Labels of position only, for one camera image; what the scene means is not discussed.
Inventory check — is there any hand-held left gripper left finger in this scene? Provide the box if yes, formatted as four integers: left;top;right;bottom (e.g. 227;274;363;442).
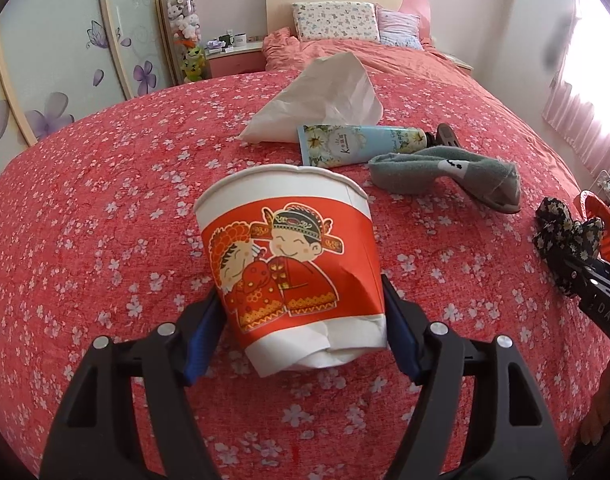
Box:
40;292;223;480

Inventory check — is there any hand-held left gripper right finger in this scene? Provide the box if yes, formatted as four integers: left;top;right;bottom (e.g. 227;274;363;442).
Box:
380;274;568;480

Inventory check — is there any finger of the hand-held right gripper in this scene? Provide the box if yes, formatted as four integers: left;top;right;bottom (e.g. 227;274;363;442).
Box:
560;255;610;286

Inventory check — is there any orange plastic basket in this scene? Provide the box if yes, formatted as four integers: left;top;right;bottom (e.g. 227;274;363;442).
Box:
572;190;610;265

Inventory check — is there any black floral scrunchie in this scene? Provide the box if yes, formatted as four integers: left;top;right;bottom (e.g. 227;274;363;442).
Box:
532;196;606;298

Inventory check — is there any red white paper cup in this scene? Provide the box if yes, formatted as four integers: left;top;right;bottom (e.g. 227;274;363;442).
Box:
194;165;390;378

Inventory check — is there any person's right hand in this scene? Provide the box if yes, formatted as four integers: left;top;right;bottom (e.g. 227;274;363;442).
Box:
579;360;610;446

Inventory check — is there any red floral tablecloth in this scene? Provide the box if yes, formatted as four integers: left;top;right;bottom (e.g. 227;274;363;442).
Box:
0;67;610;480

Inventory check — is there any grey sock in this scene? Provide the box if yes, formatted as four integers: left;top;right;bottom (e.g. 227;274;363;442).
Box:
367;145;523;214

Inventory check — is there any pink curtain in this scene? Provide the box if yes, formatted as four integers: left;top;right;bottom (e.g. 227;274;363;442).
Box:
541;0;610;161

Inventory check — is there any floral hand cream tube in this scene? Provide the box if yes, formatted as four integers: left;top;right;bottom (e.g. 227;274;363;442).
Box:
296;124;428;168

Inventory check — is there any black hair clip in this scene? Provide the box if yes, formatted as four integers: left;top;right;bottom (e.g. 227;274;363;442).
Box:
425;123;460;150

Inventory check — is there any white tissue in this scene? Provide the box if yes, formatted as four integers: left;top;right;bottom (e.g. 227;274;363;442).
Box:
239;52;384;143

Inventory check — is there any pink white nightstand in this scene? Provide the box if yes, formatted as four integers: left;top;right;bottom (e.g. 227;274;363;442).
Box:
205;42;267;79
440;52;474;72

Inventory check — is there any orange duvet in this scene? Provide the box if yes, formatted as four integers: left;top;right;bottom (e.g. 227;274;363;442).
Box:
262;27;478;86

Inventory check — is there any pink striped pillow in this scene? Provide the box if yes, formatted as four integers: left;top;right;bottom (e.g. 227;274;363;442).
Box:
376;6;426;51

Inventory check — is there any plush toy display column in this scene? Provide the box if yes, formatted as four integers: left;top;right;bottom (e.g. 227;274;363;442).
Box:
162;0;208;84

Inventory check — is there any floral sliding door wardrobe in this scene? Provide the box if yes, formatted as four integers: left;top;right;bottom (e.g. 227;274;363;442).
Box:
0;0;178;196

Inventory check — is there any white floral pillow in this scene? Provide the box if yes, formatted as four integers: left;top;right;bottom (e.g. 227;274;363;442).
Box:
291;1;381;43

